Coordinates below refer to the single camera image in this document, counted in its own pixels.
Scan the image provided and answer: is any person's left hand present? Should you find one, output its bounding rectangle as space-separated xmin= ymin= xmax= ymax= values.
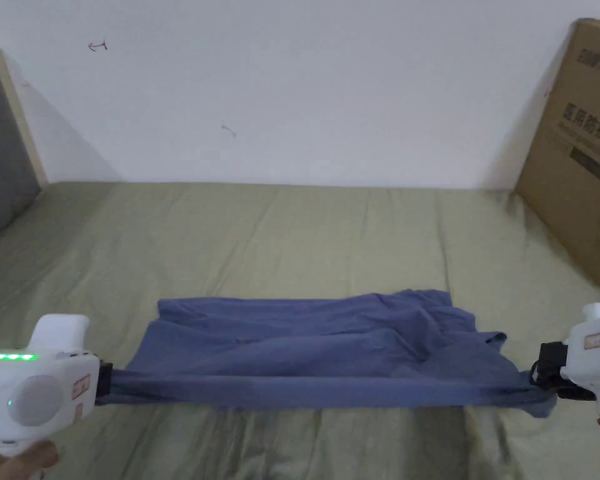
xmin=0 ymin=439 xmax=61 ymax=480

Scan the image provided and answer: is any dark blue shirt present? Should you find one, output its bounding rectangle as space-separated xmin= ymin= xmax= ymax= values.
xmin=94 ymin=287 xmax=561 ymax=420

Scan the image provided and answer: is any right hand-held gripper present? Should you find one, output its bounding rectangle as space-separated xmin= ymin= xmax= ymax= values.
xmin=529 ymin=302 xmax=600 ymax=454

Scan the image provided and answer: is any grey padded headboard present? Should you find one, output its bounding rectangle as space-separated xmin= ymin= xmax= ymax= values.
xmin=0 ymin=47 xmax=49 ymax=251

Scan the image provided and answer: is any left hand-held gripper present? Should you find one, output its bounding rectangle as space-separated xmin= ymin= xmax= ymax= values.
xmin=0 ymin=314 xmax=114 ymax=458

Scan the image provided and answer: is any brown cardboard carton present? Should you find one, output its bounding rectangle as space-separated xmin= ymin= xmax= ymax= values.
xmin=514 ymin=17 xmax=600 ymax=307

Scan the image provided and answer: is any bed with pale green sheet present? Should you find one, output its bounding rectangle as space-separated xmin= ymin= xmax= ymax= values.
xmin=0 ymin=181 xmax=600 ymax=480

